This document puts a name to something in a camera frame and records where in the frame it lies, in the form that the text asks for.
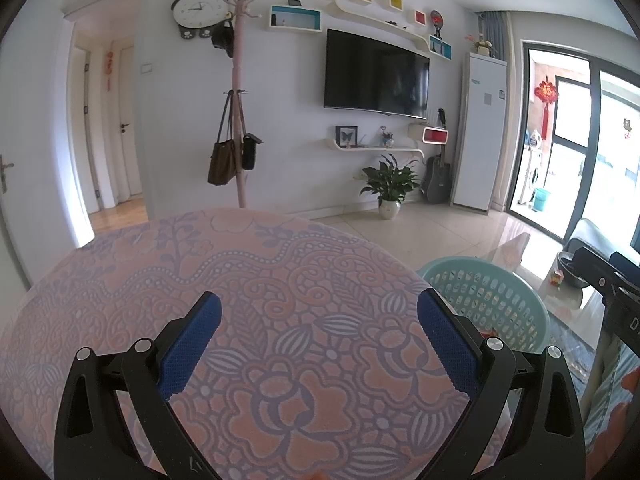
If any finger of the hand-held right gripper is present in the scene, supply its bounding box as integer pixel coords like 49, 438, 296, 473
571, 246, 640, 295

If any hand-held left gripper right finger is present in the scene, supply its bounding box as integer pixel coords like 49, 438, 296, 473
416, 286, 586, 480

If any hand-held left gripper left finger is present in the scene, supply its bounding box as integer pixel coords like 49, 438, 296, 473
52, 291, 223, 480

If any teal plastic basket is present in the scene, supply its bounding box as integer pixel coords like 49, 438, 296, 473
416, 256, 551, 357

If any dark metal bowl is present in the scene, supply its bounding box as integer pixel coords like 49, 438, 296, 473
556, 251, 594, 289

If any glass coffee table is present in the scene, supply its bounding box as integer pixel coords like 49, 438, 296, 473
500, 232, 619, 406

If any white washing machine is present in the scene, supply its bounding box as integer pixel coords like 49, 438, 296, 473
520, 147, 544, 206

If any pink patterned table cloth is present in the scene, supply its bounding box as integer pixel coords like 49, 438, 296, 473
0, 207, 512, 480

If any black framed glass sliding door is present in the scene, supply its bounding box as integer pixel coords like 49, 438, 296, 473
505, 40, 640, 257

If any dark guitar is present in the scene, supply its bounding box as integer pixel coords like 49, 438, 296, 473
420, 145, 452, 205

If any potted green plant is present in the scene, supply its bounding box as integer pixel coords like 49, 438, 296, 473
359, 154, 421, 220

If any red knot decoration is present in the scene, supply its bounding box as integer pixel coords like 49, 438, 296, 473
534, 76, 560, 136

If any white standing air conditioner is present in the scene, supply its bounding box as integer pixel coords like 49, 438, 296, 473
450, 51, 509, 211

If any brown tote bag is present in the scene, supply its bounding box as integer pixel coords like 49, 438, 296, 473
207, 91, 240, 187

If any small black bag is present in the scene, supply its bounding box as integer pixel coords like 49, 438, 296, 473
241, 132, 264, 171

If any white curved floating shelf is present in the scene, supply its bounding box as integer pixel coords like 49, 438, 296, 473
330, 137, 426, 154

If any white hallway door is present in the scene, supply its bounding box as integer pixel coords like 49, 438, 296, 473
117, 42, 144, 199

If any flower decoration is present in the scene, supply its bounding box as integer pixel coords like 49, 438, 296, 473
467, 32, 494, 57

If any grey curtain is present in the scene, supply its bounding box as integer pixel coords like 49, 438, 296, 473
477, 10, 511, 61

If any pink coat rack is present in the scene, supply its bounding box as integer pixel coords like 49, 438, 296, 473
220, 0, 269, 210

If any black cap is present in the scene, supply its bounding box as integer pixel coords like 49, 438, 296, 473
210, 20, 235, 59

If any white door with handle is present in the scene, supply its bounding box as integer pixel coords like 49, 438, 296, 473
0, 137, 32, 293

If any small blue box wall shelf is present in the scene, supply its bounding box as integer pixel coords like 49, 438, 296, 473
429, 35, 454, 60

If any wall-mounted black television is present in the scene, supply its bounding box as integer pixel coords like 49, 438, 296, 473
323, 28, 431, 120

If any long white curved wall shelf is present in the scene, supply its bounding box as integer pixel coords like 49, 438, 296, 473
330, 0, 436, 56

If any panda wall clock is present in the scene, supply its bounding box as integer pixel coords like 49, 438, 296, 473
170, 0, 232, 41

